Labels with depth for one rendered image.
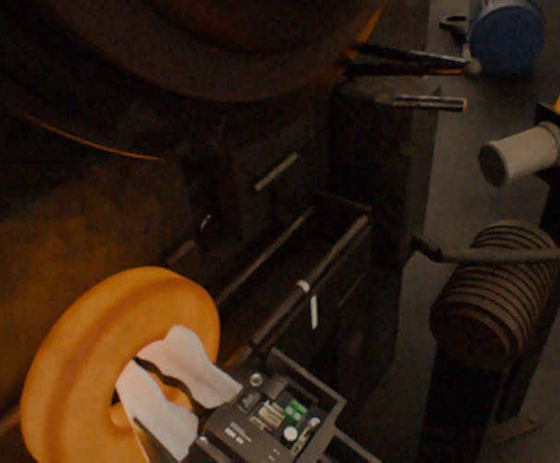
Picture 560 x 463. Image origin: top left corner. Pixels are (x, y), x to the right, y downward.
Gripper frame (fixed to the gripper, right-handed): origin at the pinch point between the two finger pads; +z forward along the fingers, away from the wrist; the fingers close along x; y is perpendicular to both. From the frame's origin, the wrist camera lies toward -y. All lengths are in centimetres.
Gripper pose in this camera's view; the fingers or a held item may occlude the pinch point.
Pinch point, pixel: (128, 358)
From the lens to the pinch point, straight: 39.7
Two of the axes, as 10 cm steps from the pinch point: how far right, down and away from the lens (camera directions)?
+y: 1.6, -6.5, -7.4
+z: -8.0, -5.3, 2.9
